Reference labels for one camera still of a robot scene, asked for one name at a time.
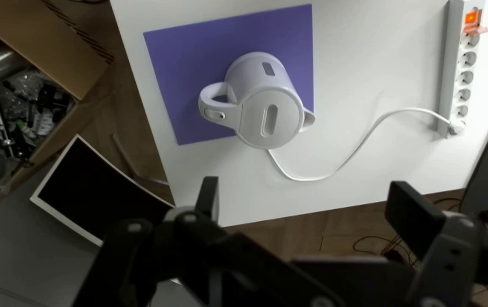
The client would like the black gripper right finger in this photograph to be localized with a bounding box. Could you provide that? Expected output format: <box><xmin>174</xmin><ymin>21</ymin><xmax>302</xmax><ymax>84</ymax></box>
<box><xmin>382</xmin><ymin>180</ymin><xmax>484</xmax><ymax>287</ymax></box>

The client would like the white electric kettle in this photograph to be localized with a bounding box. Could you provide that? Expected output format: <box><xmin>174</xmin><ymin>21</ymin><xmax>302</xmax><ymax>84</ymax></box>
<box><xmin>196</xmin><ymin>50</ymin><xmax>317</xmax><ymax>151</ymax></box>

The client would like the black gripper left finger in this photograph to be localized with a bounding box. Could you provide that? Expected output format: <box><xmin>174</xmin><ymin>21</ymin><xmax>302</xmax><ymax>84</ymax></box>
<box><xmin>162</xmin><ymin>175</ymin><xmax>223</xmax><ymax>231</ymax></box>

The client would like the white power strip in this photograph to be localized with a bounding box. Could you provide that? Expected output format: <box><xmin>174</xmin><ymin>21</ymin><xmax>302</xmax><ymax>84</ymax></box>
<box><xmin>435</xmin><ymin>0</ymin><xmax>488</xmax><ymax>139</ymax></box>

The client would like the open cardboard box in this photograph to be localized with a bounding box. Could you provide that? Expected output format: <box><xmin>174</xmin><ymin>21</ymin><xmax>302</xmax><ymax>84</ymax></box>
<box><xmin>0</xmin><ymin>0</ymin><xmax>116</xmax><ymax>207</ymax></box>

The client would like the purple mat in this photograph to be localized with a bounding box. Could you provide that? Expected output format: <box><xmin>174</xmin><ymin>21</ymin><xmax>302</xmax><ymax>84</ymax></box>
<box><xmin>141</xmin><ymin>4</ymin><xmax>315</xmax><ymax>147</ymax></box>

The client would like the white framed black panel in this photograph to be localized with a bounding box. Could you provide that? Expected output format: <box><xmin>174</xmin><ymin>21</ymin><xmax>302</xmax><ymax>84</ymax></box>
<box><xmin>29</xmin><ymin>134</ymin><xmax>176</xmax><ymax>250</ymax></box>

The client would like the white kettle cable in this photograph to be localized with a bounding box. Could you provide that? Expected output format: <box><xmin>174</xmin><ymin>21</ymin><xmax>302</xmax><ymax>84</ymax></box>
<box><xmin>264</xmin><ymin>106</ymin><xmax>466</xmax><ymax>185</ymax></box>

